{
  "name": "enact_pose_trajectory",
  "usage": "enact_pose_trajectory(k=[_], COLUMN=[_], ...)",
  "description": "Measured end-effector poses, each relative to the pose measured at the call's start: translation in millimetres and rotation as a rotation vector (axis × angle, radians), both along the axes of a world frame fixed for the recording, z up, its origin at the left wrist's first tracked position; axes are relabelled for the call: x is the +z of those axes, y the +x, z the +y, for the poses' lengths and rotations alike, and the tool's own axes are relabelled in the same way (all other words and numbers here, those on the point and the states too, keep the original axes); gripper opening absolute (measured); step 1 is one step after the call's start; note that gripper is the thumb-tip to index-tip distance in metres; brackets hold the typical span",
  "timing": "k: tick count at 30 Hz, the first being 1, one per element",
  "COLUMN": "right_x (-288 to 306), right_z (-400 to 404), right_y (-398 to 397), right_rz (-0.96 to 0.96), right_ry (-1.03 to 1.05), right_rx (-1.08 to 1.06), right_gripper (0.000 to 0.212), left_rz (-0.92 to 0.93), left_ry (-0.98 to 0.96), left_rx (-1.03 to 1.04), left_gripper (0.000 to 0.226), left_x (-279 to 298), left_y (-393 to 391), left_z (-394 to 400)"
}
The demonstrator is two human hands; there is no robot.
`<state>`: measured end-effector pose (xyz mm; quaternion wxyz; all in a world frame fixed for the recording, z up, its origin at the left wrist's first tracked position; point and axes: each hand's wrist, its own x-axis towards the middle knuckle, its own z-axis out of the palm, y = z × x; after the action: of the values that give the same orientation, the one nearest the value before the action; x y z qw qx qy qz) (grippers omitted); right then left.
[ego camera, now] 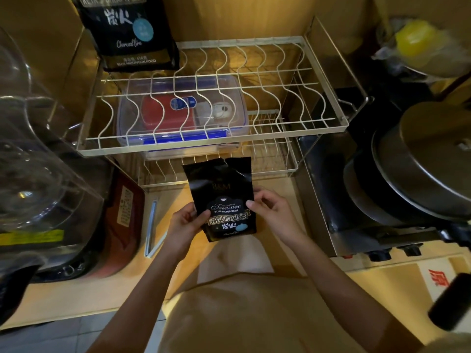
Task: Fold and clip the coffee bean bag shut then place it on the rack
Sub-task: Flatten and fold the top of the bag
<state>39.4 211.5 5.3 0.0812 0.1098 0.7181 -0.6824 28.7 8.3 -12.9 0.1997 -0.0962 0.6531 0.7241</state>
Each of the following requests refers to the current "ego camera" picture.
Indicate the person's right hand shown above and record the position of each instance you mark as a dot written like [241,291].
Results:
[279,216]

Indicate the person's left hand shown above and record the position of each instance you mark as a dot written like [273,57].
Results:
[182,227]

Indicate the person's left thumb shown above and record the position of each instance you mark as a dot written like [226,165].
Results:
[201,218]

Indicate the person's right thumb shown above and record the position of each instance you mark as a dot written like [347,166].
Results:
[257,206]

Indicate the small black coffee bag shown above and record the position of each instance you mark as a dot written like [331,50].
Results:
[224,194]

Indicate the person's left forearm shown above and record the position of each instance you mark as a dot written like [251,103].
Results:
[141,297]

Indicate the person's right forearm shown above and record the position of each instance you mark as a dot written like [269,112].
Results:
[342,294]

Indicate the light blue sealing clip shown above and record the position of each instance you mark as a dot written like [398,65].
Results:
[151,231]

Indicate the dark red bag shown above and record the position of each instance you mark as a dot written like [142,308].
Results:
[121,220]

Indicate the clear container with blue lid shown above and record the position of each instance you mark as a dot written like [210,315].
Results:
[235,121]

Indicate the white round gadget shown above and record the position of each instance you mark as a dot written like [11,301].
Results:
[221,112]

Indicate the person's beige clothing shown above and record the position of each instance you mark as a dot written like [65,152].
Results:
[239,312]

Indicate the black pan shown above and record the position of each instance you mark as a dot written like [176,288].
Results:
[368,194]

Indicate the black knob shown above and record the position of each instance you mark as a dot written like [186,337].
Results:
[411,250]
[379,255]

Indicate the clear glass jar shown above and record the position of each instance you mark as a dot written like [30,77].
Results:
[40,172]

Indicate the steel pot lid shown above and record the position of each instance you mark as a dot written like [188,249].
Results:
[427,161]

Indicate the red and white sticker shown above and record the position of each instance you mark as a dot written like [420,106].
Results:
[439,279]

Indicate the large black coffee bag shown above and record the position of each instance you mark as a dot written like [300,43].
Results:
[128,29]

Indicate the black cylinder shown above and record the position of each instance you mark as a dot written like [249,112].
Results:
[450,301]

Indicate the yellow item in plastic bag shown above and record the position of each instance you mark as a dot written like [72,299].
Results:
[419,42]

